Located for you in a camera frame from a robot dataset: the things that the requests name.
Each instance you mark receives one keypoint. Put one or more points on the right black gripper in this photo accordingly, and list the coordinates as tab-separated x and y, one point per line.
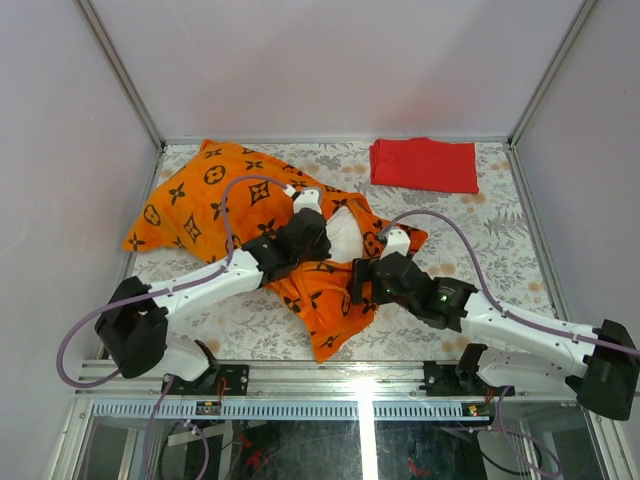
362	270

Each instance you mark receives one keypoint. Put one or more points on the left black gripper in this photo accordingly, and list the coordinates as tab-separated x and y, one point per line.
322	253

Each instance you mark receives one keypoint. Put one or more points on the white pillow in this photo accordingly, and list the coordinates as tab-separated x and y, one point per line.
344	235

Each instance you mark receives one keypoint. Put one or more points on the orange patterned pillowcase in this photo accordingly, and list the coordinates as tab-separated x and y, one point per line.
227	195

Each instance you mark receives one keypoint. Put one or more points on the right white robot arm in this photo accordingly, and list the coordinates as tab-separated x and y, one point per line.
515	348

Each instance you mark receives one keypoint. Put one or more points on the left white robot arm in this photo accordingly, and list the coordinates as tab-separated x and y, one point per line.
135	327

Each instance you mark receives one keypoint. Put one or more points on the red folded cloth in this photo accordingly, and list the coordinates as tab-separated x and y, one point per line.
424	164

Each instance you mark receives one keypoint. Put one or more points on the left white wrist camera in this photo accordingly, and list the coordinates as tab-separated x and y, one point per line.
306	198

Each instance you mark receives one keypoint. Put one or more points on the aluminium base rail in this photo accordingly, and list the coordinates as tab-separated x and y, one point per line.
292	390

